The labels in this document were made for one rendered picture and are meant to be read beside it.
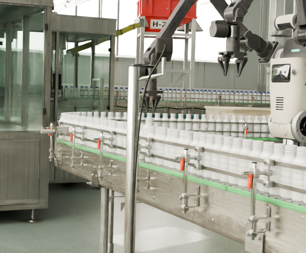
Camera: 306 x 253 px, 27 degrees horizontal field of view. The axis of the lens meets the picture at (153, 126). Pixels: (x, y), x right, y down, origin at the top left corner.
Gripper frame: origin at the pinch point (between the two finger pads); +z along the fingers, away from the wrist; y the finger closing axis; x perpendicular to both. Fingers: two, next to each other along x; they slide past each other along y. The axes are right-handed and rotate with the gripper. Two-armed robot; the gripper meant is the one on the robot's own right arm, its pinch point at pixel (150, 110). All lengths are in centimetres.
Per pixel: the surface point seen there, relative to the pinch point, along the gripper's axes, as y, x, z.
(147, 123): 1.7, 0.7, 6.1
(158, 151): 4.3, 18.1, 17.3
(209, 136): 3, 59, 8
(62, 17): -122, -526, -103
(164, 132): 2.1, 18.8, 9.2
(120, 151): 3.7, -27.5, 21.7
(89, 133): 4, -74, 15
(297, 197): 4, 113, 23
